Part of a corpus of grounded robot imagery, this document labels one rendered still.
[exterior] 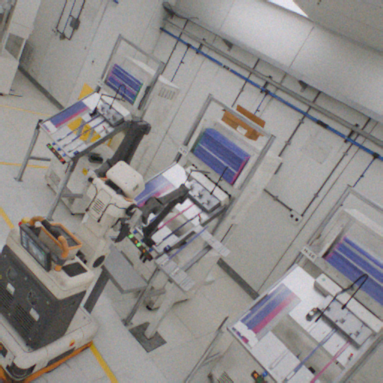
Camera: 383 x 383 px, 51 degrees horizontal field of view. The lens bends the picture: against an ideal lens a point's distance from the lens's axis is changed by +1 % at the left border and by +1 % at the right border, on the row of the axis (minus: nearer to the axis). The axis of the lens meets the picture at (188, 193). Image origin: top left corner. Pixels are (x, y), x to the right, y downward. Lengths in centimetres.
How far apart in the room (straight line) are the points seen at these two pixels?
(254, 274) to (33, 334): 301
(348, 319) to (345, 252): 44
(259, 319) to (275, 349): 22
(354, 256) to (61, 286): 187
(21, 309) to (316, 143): 338
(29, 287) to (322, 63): 373
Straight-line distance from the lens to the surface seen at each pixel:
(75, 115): 453
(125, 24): 618
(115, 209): 247
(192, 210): 342
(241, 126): 376
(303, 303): 303
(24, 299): 263
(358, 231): 313
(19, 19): 703
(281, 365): 287
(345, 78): 474
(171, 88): 440
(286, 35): 518
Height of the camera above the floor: 224
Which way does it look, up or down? 19 degrees down
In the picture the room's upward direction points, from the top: 30 degrees clockwise
